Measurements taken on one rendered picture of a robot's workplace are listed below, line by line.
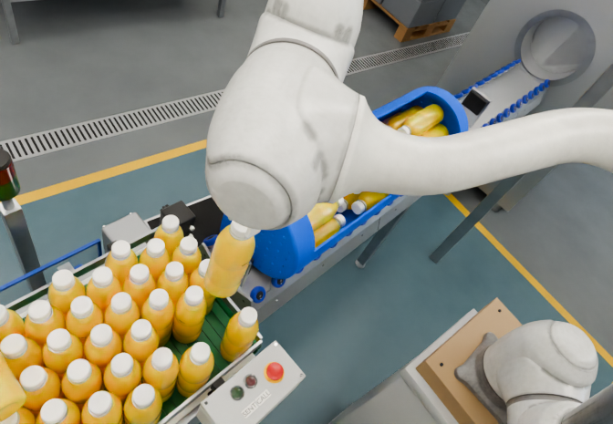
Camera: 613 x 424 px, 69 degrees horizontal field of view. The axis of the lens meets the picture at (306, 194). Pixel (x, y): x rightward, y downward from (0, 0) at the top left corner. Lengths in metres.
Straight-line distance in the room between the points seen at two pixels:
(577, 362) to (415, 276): 1.71
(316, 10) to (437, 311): 2.34
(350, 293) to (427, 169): 2.09
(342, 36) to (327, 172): 0.16
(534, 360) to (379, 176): 0.77
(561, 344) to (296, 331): 1.44
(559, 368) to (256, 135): 0.87
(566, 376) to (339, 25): 0.84
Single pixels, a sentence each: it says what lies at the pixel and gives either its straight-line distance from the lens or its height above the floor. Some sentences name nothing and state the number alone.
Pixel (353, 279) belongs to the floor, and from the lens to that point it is 2.52.
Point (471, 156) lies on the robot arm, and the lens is 0.43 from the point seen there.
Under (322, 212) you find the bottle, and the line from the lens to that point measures 1.18.
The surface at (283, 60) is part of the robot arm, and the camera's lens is 0.40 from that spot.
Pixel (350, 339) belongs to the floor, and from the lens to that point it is 2.36.
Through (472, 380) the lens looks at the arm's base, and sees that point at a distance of 1.24.
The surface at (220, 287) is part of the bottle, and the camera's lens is 0.89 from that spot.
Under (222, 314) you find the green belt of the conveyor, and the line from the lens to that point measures 1.25.
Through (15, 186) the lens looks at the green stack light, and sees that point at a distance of 1.11.
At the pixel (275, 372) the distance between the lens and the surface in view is 1.00.
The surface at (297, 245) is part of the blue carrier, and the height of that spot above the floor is 1.18.
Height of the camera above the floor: 2.04
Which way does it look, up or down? 48 degrees down
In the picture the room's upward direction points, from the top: 25 degrees clockwise
